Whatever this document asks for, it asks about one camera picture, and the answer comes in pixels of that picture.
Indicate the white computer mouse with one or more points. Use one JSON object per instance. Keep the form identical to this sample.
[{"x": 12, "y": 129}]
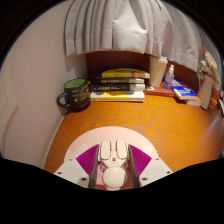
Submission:
[{"x": 114, "y": 175}]

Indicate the white jug vase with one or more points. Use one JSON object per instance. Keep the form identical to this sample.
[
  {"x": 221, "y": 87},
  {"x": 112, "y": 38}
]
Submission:
[{"x": 205, "y": 95}]

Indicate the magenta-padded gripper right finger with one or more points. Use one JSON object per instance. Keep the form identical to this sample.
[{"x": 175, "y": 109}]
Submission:
[{"x": 153, "y": 170}]

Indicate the thin dark book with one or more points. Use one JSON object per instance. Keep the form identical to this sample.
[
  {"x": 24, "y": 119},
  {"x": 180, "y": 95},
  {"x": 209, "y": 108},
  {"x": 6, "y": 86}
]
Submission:
[{"x": 116, "y": 81}]

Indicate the yellow and black book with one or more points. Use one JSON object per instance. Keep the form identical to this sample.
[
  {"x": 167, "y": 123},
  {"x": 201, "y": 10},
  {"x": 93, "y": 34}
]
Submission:
[{"x": 125, "y": 73}]

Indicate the red book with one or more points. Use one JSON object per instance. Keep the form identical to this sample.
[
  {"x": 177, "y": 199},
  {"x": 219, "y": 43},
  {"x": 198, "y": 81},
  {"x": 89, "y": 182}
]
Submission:
[{"x": 156, "y": 91}]

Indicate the clear spray bottle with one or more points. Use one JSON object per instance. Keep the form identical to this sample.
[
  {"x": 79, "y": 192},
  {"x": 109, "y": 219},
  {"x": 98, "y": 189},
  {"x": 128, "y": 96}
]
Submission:
[{"x": 168, "y": 81}]

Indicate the white pleated curtain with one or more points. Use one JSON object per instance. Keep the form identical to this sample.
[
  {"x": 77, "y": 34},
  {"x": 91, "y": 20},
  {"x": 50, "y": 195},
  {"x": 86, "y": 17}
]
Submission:
[{"x": 133, "y": 26}]

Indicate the blue book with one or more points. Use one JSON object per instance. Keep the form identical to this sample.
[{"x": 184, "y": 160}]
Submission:
[{"x": 183, "y": 90}]

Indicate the pink cartoon mouse pad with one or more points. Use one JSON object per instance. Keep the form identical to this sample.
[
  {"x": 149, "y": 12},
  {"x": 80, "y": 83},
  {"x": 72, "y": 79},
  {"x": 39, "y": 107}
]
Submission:
[{"x": 110, "y": 133}]

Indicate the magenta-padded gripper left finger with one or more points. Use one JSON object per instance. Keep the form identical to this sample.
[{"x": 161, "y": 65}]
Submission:
[{"x": 71, "y": 171}]

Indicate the cream lidded tumbler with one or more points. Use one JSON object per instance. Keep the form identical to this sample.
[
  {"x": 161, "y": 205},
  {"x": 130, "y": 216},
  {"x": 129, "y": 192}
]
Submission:
[{"x": 156, "y": 71}]

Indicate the dark green mug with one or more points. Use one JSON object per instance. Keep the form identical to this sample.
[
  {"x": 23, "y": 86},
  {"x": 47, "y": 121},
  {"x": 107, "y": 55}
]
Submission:
[{"x": 77, "y": 95}]

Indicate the yellow and white book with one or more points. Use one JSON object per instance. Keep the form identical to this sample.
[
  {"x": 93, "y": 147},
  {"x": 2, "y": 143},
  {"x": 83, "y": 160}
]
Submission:
[{"x": 116, "y": 96}]

